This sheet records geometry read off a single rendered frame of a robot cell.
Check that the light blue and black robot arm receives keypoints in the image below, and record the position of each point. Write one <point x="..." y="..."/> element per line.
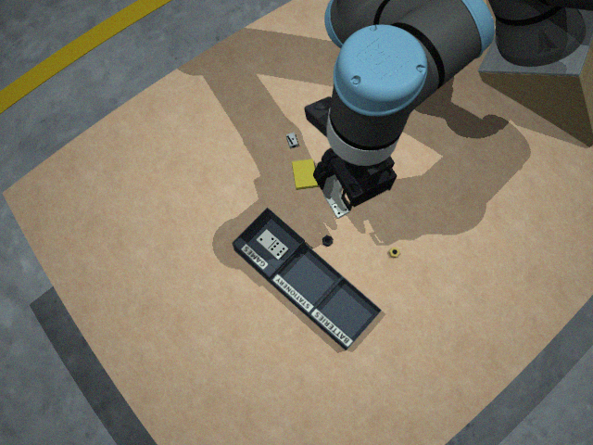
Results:
<point x="381" y="68"/>

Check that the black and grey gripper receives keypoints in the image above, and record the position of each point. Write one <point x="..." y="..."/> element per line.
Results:
<point x="333" y="174"/>

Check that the dark grey rack of bins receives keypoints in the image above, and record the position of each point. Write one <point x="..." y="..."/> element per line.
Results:
<point x="341" y="306"/>

